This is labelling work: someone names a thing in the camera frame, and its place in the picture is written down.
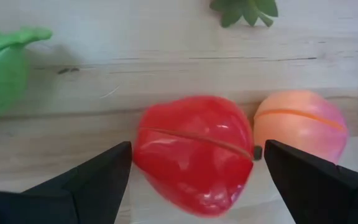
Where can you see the light green stemmed toy fruit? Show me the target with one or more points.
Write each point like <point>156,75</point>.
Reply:
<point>2,77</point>

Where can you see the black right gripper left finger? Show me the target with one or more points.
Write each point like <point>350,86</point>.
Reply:
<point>73,199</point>

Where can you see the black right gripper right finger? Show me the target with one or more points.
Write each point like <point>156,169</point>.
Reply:
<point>322,193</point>

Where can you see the pink orange toy peach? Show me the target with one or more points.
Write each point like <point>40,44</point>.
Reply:
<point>300,124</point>

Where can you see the red toy strawberry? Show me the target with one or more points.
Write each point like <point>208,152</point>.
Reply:
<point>244,11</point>

